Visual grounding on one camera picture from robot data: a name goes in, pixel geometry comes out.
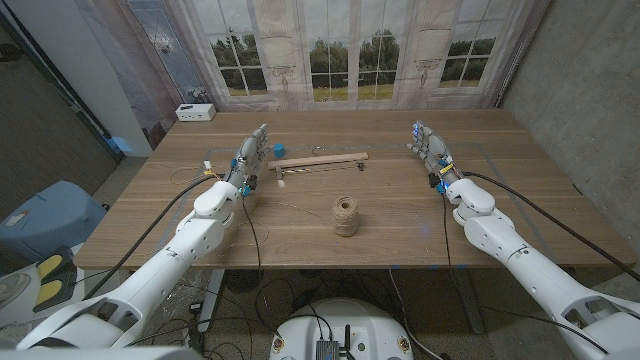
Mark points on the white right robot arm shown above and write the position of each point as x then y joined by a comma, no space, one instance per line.
525,265

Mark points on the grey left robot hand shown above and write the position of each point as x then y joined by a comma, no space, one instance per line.
247,157

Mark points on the jute twine spool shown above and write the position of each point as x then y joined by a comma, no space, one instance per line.
345,217

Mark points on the yellow and black foot pedal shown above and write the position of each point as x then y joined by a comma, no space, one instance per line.
50,290

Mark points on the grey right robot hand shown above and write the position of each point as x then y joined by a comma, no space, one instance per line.
435,150

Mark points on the white power strip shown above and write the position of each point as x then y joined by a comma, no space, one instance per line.
195,112

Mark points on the white table leg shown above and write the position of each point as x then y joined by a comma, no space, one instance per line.
210,300

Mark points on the blue plastic bin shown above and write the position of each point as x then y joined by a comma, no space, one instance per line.
50,220

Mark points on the small blue cup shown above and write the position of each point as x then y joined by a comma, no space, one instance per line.
279,150

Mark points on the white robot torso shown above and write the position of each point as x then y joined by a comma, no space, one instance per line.
345,315

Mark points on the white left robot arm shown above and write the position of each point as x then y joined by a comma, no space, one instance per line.
165,265

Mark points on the black door frame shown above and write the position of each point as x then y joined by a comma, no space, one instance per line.
50,75

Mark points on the printed window backdrop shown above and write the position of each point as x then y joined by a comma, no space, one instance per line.
350,30

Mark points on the grey table leg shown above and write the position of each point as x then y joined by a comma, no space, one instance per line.
467,300

